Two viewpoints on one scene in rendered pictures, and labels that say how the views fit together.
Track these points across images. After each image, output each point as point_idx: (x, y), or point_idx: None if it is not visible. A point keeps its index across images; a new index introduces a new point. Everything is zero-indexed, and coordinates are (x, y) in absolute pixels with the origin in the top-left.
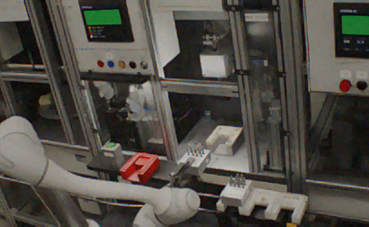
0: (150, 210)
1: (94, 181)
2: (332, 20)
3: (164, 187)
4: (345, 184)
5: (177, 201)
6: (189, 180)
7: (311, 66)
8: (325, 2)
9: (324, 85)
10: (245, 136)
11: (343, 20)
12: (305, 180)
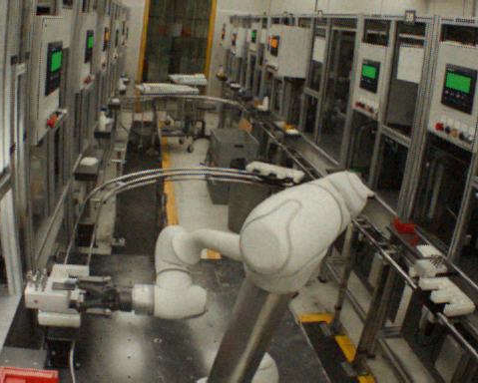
0: (187, 277)
1: (238, 236)
2: (46, 61)
3: (175, 238)
4: (41, 239)
5: (187, 232)
6: (79, 303)
7: (39, 113)
8: (46, 43)
9: (41, 131)
10: (15, 243)
11: (52, 58)
12: (35, 259)
